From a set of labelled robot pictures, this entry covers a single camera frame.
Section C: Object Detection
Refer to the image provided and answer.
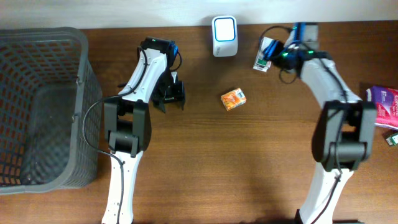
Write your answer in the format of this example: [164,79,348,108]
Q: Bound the green gum pack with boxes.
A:
[385,132,398,146]

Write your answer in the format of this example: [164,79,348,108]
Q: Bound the black right camera cable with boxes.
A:
[258,25,299,85]

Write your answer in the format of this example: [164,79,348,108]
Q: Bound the purple sanitary pad pack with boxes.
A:
[366,86,397,130]

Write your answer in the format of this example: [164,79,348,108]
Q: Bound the white green medicine box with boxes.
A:
[253,37,273,72]

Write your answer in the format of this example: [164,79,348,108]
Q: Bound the grey plastic mesh basket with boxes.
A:
[1,27,102,195]

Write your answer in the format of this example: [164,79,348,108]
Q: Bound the orange small box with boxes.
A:
[220,88,247,111]

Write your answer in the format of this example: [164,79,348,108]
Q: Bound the white barcode scanner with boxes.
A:
[211,16,238,57]

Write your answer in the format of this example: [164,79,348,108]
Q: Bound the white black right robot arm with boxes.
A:
[267,22,376,223]

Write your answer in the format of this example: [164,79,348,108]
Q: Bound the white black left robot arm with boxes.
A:
[87,37,185,224]

